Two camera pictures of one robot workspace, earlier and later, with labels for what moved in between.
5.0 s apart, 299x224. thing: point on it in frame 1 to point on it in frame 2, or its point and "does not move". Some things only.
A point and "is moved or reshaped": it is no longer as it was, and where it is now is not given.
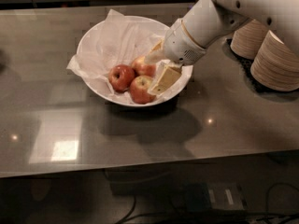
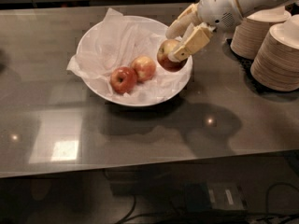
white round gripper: (179, 46) to (217, 7)
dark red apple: (121, 77) does not move
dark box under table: (213, 196) does not move
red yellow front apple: (139, 86) is moved or reshaped
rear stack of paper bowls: (247, 40) does not move
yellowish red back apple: (141, 67) does not move
